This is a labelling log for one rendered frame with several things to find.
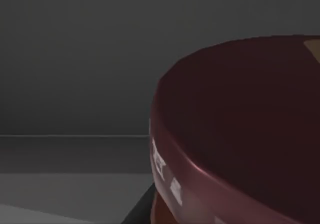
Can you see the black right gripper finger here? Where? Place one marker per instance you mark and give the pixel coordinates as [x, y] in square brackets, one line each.
[140, 212]

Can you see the dark red can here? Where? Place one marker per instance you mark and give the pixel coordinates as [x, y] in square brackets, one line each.
[237, 124]

